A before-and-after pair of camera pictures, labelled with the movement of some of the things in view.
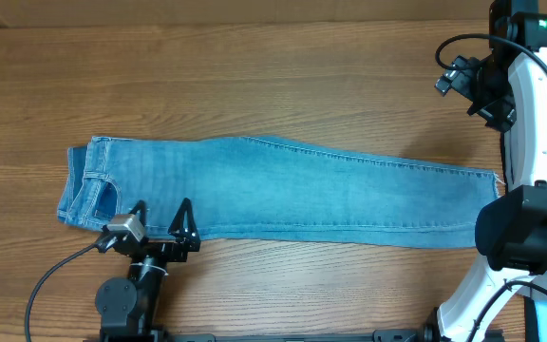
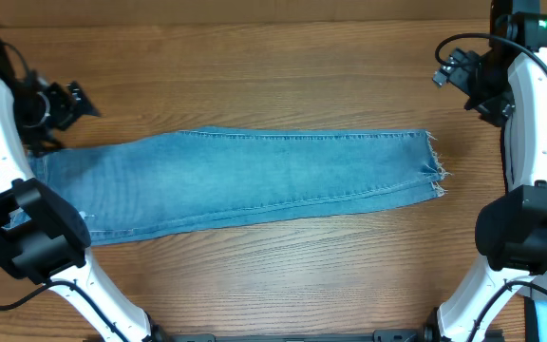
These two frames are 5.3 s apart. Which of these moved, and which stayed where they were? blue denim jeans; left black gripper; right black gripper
Moved: left black gripper; blue denim jeans
Stayed: right black gripper
